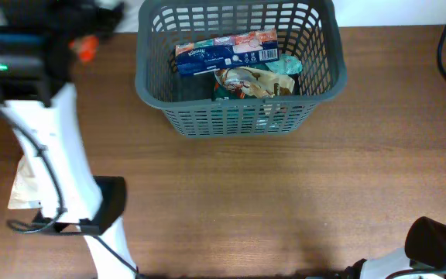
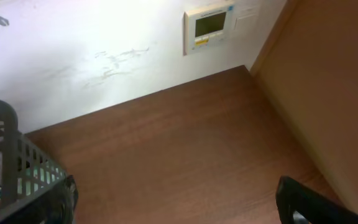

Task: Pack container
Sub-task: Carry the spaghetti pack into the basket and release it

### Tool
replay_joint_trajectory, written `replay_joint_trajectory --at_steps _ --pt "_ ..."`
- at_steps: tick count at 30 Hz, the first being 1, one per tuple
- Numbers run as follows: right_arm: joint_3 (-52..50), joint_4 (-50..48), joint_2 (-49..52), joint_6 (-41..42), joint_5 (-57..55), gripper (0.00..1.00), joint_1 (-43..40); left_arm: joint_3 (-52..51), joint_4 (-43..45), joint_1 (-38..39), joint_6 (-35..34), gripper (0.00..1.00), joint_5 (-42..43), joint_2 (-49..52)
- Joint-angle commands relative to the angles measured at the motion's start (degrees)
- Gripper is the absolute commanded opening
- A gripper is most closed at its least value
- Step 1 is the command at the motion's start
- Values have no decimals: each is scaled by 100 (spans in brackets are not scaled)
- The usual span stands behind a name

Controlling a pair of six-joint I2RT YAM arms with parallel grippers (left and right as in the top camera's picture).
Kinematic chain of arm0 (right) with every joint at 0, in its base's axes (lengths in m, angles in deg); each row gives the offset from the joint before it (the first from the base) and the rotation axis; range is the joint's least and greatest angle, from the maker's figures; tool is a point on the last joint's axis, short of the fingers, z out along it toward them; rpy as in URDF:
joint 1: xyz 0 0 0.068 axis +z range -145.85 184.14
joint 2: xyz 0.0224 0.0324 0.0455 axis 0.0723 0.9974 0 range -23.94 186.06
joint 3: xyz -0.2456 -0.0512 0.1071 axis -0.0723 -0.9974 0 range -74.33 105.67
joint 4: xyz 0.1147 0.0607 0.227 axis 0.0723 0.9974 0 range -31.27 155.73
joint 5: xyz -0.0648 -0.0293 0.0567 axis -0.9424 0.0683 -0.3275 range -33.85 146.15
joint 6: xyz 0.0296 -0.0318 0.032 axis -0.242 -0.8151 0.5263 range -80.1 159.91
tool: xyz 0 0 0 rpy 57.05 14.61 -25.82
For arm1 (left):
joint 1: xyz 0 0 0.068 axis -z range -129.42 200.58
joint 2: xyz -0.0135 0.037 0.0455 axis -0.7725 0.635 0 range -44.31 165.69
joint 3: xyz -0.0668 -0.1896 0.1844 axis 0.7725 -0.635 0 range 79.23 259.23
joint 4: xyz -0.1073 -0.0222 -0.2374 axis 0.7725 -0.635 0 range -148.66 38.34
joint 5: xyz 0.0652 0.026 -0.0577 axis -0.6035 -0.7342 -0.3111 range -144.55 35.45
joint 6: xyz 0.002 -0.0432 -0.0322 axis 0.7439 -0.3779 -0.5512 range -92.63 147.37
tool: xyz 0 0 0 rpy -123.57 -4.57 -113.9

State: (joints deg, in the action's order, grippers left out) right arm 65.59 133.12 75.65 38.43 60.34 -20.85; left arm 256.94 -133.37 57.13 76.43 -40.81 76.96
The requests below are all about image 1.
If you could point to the green Nescafe coffee bag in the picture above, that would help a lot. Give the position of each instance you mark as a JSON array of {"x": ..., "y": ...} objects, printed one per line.
[{"x": 223, "y": 93}]

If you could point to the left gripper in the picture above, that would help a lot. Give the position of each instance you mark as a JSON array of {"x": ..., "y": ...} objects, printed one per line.
[{"x": 113, "y": 17}]

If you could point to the grey plastic basket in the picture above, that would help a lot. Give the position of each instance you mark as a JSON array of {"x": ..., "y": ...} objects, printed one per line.
[{"x": 306, "y": 29}]

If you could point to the San Remo spaghetti packet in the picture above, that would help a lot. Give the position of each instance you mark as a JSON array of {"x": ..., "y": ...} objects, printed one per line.
[{"x": 85, "y": 48}]

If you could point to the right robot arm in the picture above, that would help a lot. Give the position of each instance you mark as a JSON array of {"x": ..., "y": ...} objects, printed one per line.
[{"x": 422, "y": 256}]

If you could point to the beige brown snack pouch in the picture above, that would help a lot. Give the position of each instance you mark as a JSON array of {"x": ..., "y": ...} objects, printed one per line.
[{"x": 254, "y": 81}]

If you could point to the Kleenex tissue multipack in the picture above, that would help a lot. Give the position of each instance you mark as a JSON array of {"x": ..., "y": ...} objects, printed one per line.
[{"x": 241, "y": 50}]

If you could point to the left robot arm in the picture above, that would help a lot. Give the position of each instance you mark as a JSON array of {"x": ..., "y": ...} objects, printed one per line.
[{"x": 39, "y": 43}]

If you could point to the beige powder pouch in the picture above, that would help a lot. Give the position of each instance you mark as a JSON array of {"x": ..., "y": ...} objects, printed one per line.
[{"x": 24, "y": 193}]

